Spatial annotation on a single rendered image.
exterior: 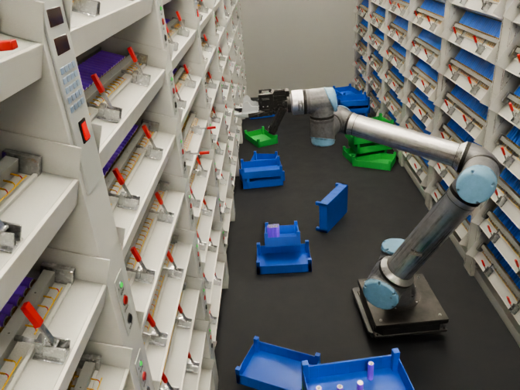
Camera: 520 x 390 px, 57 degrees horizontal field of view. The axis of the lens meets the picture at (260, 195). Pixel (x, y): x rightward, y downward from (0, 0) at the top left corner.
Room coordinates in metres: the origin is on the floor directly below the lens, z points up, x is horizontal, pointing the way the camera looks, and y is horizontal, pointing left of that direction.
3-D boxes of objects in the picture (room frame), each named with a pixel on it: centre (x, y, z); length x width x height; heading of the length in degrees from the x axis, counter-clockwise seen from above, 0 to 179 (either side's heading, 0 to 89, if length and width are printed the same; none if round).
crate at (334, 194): (2.65, -0.45, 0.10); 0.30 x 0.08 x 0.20; 145
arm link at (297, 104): (1.73, -0.16, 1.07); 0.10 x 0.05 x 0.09; 178
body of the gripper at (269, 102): (1.73, -0.08, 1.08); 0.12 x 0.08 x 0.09; 88
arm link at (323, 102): (1.73, -0.25, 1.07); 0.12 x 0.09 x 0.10; 88
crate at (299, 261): (2.24, -0.11, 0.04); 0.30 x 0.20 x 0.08; 88
